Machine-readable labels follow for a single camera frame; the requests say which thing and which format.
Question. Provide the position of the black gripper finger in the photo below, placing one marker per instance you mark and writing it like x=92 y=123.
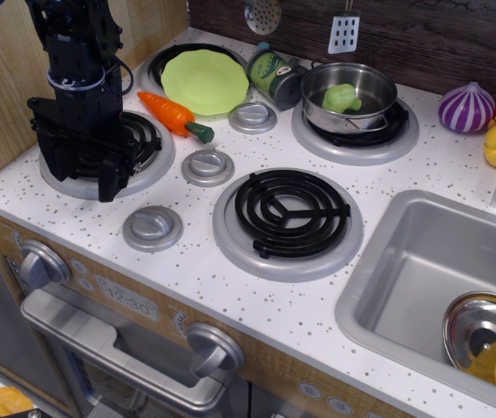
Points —
x=113 y=175
x=61 y=160

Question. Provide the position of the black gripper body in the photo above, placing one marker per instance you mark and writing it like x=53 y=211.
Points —
x=87 y=121

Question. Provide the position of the green toy broccoli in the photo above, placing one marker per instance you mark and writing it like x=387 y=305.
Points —
x=341 y=98

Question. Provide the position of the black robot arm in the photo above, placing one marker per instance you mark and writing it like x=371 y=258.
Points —
x=81 y=40

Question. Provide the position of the front left stove burner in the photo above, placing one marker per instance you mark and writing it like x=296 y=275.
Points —
x=153 y=160

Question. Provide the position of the stove burner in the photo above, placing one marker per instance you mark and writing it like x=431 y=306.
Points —
x=287 y=225
x=373 y=148
x=153 y=160
x=153 y=67

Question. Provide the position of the silver stove knob front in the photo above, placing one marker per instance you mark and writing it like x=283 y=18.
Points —
x=152 y=229

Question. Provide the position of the silver stove knob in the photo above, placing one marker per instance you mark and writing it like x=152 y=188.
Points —
x=207 y=168
x=252 y=118
x=152 y=229

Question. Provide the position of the back left stove burner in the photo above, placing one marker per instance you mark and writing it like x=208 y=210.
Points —
x=153 y=67

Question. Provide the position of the orange toy carrot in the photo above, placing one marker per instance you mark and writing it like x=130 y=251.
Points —
x=175 y=117

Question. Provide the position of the silver stove knob middle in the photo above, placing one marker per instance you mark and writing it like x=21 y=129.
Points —
x=207 y=168

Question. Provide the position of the left oven dial knob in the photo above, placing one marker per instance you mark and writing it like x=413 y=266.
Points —
x=42 y=266

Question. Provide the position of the oven dial knob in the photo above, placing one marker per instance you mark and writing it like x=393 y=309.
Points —
x=42 y=266
x=213 y=349

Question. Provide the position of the light green plastic plate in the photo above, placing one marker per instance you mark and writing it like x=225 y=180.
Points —
x=206 y=82

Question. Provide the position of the silver stove knob back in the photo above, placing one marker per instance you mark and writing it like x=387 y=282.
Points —
x=252 y=118

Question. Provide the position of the front right stove burner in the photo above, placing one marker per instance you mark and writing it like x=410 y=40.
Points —
x=287 y=225

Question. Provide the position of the green toy peas can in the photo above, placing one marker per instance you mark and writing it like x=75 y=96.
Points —
x=277 y=79

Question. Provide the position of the hanging silver skimmer ladle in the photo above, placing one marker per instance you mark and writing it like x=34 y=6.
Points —
x=263 y=16

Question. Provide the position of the right oven dial knob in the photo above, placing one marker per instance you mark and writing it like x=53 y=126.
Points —
x=213 y=349

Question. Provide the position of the small steel pot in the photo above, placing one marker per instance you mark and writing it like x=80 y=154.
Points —
x=376 y=90

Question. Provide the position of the hanging white slotted spatula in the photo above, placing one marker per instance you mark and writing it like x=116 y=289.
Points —
x=344 y=30

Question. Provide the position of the back right stove burner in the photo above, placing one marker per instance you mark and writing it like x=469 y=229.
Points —
x=373 y=148

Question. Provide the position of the grey toy sink basin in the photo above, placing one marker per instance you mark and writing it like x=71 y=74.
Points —
x=425 y=252

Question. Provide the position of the purple striped toy onion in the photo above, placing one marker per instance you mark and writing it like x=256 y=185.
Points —
x=466 y=109

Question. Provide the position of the steel pot lid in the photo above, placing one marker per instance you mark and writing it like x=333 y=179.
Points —
x=469 y=334

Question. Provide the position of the silver oven door handle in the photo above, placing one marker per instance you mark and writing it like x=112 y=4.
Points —
x=109 y=374

